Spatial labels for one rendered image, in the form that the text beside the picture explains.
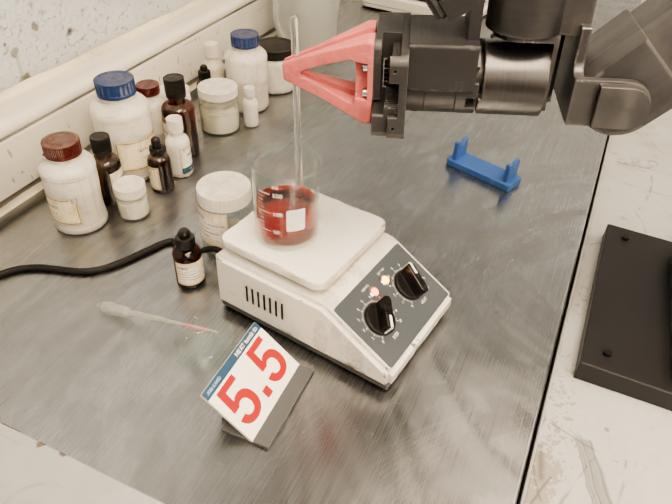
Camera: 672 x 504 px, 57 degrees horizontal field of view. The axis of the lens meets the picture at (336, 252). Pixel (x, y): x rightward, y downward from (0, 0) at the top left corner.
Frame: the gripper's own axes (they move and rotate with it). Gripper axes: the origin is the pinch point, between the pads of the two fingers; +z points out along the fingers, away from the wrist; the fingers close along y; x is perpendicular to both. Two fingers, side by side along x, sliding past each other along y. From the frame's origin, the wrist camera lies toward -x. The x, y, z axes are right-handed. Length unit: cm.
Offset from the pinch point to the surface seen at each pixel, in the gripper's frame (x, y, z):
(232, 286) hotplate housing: 20.4, 4.2, 6.4
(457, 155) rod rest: 23.6, -28.5, -16.9
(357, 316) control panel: 19.3, 8.2, -6.1
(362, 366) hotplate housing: 22.7, 11.0, -6.8
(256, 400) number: 23.1, 15.3, 1.9
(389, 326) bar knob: 19.2, 9.3, -9.0
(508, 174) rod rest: 23.3, -23.6, -23.2
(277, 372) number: 23.3, 11.9, 0.7
